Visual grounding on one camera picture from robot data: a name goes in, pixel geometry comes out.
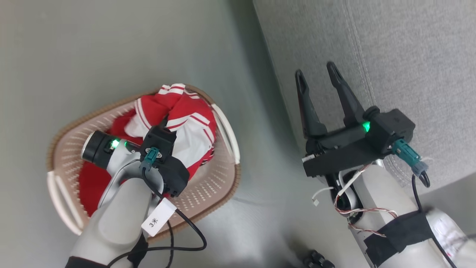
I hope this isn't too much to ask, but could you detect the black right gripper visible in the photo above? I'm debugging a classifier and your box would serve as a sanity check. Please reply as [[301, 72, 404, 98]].
[[296, 61, 392, 178]]

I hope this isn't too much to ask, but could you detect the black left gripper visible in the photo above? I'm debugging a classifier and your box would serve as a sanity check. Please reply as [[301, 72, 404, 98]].
[[158, 155, 190, 198]]

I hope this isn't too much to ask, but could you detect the red Bulls basketball jersey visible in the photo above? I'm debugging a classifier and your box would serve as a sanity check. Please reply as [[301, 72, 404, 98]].
[[125, 84, 218, 179]]

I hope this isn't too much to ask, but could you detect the red white-striped garment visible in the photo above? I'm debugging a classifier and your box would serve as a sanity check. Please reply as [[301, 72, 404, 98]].
[[78, 112, 145, 217]]

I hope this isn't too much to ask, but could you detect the beige perforated laundry basket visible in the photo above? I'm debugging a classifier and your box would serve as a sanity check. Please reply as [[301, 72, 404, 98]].
[[46, 84, 241, 244]]

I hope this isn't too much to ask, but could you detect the grey fabric sofa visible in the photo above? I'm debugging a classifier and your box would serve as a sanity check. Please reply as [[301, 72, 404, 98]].
[[253, 0, 476, 190]]

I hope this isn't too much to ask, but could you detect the teal left camera cable plug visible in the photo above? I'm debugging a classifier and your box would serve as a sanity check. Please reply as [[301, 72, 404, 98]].
[[139, 147, 161, 171]]

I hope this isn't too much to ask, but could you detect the teal camera cable plug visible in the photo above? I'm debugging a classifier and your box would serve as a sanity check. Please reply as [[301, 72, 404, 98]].
[[392, 139, 429, 176], [139, 147, 161, 171]]

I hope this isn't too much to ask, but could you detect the white cable label tag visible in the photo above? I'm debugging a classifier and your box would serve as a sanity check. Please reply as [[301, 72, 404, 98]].
[[141, 198, 176, 237]]

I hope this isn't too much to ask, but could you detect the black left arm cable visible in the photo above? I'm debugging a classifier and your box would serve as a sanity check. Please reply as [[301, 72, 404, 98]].
[[108, 167, 207, 268]]

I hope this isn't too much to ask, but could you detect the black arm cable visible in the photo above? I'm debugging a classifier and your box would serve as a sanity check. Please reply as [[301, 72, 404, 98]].
[[108, 167, 207, 268], [411, 173, 458, 268]]

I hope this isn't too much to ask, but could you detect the teal right camera cable plug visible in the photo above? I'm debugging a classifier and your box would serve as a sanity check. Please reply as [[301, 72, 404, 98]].
[[392, 139, 429, 176]]

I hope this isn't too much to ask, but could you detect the red white twisted wire bundle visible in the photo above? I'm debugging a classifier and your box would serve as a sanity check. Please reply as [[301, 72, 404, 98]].
[[312, 164, 398, 239]]

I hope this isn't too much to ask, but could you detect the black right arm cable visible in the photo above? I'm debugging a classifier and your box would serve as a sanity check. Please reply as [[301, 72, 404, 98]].
[[411, 173, 458, 268]]

